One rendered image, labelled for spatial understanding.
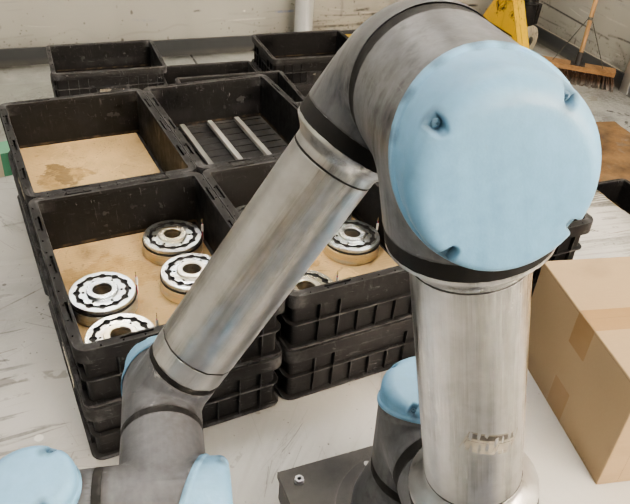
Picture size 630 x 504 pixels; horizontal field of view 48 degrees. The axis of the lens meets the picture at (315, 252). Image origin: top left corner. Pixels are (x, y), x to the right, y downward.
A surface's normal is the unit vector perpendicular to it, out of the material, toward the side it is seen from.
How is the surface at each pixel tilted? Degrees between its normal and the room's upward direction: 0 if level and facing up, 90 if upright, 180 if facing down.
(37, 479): 0
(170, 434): 14
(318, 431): 0
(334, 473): 2
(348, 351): 89
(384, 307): 89
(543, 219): 81
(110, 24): 90
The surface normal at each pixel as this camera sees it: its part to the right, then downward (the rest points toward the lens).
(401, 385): 0.02, -0.90
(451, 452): -0.52, 0.55
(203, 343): -0.17, 0.34
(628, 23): -0.93, 0.15
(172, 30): 0.36, 0.56
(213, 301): -0.44, 0.13
